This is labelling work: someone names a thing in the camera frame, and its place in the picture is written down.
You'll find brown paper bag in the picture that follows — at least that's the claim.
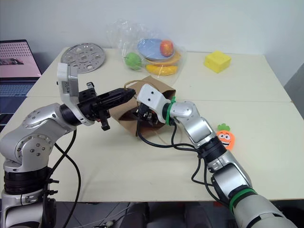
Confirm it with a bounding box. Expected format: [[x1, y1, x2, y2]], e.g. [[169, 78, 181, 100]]
[[110, 75, 178, 144]]

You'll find orange carrot plush toy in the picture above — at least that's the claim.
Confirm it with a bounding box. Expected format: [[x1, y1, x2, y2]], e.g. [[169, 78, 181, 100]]
[[215, 123, 237, 151]]

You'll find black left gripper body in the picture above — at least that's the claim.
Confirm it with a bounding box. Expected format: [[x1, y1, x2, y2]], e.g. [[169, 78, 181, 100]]
[[77, 82, 112, 132]]

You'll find yellow cheese plush toy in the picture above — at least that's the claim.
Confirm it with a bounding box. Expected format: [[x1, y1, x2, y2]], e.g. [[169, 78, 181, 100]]
[[203, 49, 232, 75]]

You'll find perforated round metal tray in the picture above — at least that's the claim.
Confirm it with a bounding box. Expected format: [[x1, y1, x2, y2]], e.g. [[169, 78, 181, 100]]
[[59, 42, 106, 75]]

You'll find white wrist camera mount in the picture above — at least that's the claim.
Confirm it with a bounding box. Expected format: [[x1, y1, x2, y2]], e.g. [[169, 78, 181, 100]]
[[137, 83, 172, 124], [56, 62, 94, 127]]

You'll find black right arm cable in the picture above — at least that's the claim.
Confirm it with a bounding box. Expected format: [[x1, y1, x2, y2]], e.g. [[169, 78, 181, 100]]
[[135, 117, 230, 209]]

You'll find white floor cable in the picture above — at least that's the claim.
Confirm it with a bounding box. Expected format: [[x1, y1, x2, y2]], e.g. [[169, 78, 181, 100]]
[[80, 203, 134, 228]]

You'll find laptop with pink screen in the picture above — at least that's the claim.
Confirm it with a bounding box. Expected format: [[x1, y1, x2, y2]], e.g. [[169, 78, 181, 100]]
[[0, 39, 43, 98]]

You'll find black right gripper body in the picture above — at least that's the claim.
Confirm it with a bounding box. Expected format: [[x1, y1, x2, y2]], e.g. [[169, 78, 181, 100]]
[[135, 102, 160, 126]]

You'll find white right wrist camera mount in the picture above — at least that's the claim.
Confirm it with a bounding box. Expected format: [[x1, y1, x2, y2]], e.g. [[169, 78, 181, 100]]
[[137, 83, 172, 124]]

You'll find dark rounded shape under table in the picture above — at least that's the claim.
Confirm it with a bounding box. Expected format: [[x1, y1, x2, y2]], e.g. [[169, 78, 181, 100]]
[[124, 202, 216, 228]]

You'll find blue plate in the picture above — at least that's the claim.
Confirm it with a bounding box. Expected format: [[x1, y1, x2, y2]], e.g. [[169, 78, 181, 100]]
[[137, 38, 178, 61]]

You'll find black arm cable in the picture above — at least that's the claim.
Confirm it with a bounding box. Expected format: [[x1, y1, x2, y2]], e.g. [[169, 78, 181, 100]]
[[135, 117, 230, 209], [42, 128, 82, 228]]

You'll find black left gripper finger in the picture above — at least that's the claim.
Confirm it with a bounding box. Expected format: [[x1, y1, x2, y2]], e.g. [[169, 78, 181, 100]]
[[95, 94, 134, 110], [96, 87, 137, 102]]

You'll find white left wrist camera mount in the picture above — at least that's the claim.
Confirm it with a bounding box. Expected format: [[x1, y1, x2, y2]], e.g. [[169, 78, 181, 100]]
[[56, 62, 94, 127]]

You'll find green toy apple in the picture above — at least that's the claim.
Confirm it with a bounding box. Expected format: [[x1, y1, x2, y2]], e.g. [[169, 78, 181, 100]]
[[124, 52, 143, 71]]

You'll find green wrist cable tie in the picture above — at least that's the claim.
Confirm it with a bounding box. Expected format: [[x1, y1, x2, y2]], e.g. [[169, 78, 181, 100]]
[[162, 95, 178, 126]]

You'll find yellow toy banana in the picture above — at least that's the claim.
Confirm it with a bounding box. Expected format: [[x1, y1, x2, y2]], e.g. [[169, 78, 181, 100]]
[[145, 64, 179, 76]]

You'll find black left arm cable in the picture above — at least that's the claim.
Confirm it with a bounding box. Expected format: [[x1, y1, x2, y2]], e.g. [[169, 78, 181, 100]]
[[42, 128, 82, 228]]

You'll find clear plastic bag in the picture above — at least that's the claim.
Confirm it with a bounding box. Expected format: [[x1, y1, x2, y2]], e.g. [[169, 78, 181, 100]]
[[105, 19, 187, 84]]

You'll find red toy apple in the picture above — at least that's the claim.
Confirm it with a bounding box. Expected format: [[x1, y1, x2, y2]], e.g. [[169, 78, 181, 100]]
[[159, 39, 175, 58]]

